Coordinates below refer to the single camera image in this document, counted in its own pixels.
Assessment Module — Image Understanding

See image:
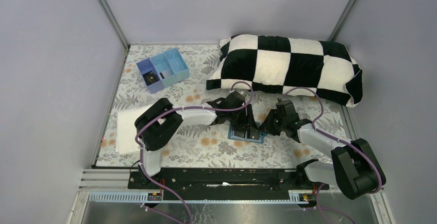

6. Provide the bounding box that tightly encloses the blue card holder wallet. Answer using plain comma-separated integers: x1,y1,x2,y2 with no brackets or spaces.
228,126,267,144

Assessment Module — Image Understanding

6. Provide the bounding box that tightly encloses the black and white checkered pillow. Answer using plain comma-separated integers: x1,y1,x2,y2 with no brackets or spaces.
206,34,363,107

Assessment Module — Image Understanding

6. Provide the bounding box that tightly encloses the black VIP credit card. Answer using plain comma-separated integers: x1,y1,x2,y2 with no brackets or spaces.
142,71,159,86

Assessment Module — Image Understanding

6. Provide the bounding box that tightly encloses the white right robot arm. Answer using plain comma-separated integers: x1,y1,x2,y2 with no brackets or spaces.
259,100,386,200

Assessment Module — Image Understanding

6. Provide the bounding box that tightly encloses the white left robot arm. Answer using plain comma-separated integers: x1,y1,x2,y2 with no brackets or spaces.
135,91,261,176

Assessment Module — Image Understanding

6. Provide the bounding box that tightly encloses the floral patterned table mat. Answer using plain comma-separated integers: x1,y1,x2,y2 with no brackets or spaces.
95,45,329,168

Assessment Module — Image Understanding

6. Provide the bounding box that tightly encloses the blue compartment organizer box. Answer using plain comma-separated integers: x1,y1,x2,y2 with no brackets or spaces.
136,48,190,94

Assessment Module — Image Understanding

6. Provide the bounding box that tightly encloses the white folded towel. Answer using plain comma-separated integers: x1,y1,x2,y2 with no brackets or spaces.
115,104,152,155

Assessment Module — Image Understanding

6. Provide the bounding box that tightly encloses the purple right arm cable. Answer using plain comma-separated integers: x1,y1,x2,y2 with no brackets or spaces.
279,87,384,194

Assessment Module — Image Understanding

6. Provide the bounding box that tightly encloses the perforated metal cable tray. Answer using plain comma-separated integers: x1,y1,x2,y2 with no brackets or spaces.
89,188,309,205

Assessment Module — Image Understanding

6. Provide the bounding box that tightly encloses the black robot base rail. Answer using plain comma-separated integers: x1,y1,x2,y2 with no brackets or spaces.
128,168,320,196

